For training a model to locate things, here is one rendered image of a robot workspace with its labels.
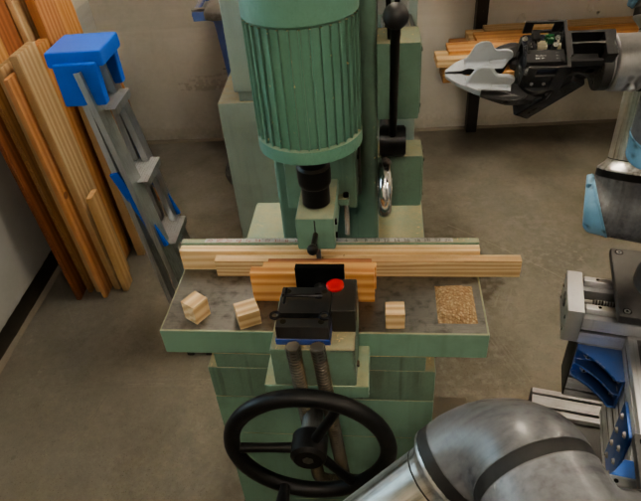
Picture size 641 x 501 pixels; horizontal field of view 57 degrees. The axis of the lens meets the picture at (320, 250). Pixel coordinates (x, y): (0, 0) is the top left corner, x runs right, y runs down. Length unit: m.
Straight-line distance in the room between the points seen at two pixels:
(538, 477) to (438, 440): 0.11
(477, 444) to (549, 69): 0.49
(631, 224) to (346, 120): 0.59
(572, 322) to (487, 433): 0.82
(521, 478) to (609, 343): 0.90
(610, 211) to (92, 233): 1.95
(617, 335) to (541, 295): 1.15
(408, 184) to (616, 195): 0.39
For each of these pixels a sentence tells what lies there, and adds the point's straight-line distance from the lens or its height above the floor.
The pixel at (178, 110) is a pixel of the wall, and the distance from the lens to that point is 3.73.
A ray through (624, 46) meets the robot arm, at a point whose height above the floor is 1.38.
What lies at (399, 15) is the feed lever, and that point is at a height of 1.43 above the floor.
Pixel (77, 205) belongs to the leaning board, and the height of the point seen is 0.45.
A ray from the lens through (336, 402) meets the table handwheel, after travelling 0.92.
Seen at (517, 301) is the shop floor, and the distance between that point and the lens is 2.50.
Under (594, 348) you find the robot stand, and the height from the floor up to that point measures 0.68.
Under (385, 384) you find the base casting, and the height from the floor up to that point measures 0.76.
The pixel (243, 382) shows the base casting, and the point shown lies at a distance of 1.21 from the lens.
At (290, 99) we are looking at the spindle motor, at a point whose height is 1.31.
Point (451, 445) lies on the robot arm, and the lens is 0.60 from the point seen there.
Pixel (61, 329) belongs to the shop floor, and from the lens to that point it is 2.66.
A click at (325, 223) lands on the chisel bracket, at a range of 1.05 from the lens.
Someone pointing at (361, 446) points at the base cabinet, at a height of 0.55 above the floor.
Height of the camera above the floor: 1.67
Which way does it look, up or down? 38 degrees down
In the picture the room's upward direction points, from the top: 5 degrees counter-clockwise
